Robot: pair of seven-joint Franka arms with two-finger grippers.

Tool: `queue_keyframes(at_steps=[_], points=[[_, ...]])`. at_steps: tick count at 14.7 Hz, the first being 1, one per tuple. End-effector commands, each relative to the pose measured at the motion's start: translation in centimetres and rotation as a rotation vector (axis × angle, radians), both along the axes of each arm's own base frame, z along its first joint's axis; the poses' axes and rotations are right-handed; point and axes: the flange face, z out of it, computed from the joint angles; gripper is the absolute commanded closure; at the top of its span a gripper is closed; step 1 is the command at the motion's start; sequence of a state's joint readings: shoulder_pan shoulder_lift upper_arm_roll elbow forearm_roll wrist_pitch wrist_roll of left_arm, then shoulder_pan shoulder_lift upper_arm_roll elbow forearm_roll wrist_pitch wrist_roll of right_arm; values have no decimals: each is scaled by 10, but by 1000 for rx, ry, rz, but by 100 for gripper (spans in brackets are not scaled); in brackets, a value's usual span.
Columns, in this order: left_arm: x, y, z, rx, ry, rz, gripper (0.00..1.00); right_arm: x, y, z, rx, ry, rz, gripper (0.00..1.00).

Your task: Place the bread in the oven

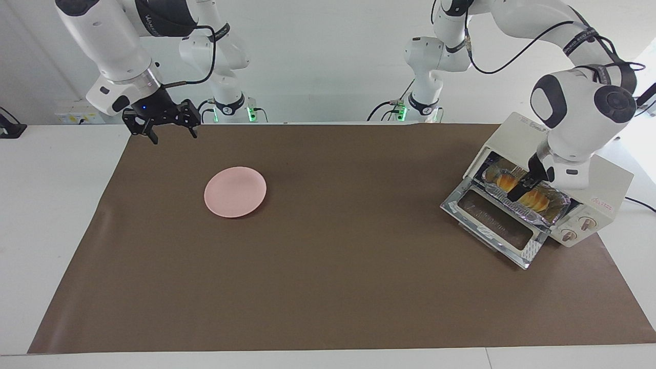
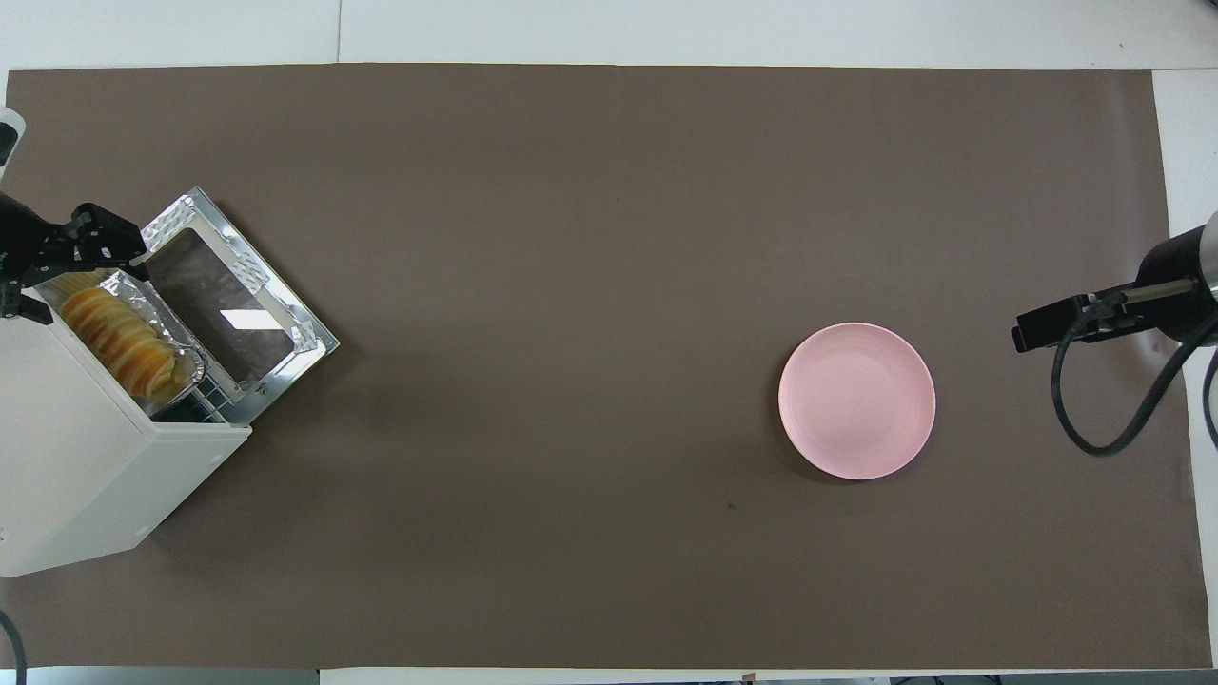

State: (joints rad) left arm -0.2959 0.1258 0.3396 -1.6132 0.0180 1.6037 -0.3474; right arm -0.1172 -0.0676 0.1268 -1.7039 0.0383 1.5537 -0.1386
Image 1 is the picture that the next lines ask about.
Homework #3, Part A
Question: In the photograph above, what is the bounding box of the sliced yellow bread loaf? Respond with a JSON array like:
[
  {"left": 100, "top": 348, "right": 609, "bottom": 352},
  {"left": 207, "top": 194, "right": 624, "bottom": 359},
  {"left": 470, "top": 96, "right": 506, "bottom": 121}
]
[{"left": 495, "top": 172, "right": 551, "bottom": 212}]

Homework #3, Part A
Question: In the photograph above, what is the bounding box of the glass oven door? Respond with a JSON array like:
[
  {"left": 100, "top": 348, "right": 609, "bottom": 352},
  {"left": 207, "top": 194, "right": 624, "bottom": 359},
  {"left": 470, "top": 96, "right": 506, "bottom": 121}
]
[{"left": 440, "top": 184, "right": 549, "bottom": 271}]

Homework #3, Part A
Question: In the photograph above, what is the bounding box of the cream toaster oven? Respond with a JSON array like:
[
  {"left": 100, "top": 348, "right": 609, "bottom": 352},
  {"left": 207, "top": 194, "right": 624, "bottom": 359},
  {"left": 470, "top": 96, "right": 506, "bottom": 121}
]
[{"left": 440, "top": 112, "right": 635, "bottom": 271}]

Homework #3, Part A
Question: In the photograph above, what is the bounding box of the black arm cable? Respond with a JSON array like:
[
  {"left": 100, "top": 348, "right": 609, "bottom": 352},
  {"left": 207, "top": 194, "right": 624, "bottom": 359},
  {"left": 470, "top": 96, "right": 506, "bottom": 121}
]
[
  {"left": 464, "top": 20, "right": 646, "bottom": 75},
  {"left": 164, "top": 25, "right": 216, "bottom": 88}
]

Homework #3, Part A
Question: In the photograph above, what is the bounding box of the black base cable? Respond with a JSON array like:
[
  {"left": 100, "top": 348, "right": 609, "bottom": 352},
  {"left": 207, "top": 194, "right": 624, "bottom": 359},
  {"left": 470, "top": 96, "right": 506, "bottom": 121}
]
[
  {"left": 193, "top": 99, "right": 214, "bottom": 124},
  {"left": 366, "top": 79, "right": 411, "bottom": 122}
]

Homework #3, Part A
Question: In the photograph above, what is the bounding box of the brown table mat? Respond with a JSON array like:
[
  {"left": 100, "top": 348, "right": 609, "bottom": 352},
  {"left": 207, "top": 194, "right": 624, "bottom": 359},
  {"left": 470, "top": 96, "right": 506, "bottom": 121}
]
[{"left": 27, "top": 123, "right": 656, "bottom": 354}]

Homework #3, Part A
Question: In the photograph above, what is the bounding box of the black clamp mount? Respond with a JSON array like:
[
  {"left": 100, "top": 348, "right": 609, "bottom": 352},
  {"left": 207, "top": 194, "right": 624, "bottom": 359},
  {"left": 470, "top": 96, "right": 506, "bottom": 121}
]
[{"left": 0, "top": 107, "right": 27, "bottom": 139}]

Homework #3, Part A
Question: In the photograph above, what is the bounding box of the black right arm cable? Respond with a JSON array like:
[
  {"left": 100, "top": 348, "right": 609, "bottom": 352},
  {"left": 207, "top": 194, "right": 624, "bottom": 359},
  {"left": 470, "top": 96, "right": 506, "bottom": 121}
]
[{"left": 164, "top": 25, "right": 216, "bottom": 88}]

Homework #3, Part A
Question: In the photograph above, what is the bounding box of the aluminium foil tray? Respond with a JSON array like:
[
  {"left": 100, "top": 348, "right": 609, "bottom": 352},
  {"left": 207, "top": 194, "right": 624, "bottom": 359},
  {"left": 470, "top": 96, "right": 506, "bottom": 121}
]
[{"left": 474, "top": 159, "right": 572, "bottom": 224}]

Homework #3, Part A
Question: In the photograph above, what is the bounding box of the black oven power cable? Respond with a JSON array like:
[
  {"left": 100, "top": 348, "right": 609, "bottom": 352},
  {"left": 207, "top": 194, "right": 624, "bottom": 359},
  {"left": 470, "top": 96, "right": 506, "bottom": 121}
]
[{"left": 624, "top": 196, "right": 656, "bottom": 213}]

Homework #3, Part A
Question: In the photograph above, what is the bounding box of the pink round plate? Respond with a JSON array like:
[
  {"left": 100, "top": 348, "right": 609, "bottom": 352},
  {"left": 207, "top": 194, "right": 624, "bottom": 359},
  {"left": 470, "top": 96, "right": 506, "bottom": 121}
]
[{"left": 204, "top": 167, "right": 268, "bottom": 218}]

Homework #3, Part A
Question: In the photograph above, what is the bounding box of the white wall socket box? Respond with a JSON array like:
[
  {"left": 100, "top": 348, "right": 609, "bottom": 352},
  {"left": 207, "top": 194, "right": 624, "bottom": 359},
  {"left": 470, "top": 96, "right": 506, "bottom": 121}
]
[{"left": 54, "top": 100, "right": 111, "bottom": 125}]

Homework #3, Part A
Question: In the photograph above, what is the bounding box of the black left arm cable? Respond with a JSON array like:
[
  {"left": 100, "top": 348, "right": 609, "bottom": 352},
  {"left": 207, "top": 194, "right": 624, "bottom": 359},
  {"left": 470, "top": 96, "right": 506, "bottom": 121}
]
[{"left": 464, "top": 20, "right": 646, "bottom": 75}]

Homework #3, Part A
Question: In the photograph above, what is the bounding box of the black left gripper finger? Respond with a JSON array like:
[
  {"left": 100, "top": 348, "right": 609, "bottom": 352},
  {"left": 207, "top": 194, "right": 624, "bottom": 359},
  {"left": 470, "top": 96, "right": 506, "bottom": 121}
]
[{"left": 507, "top": 178, "right": 536, "bottom": 201}]

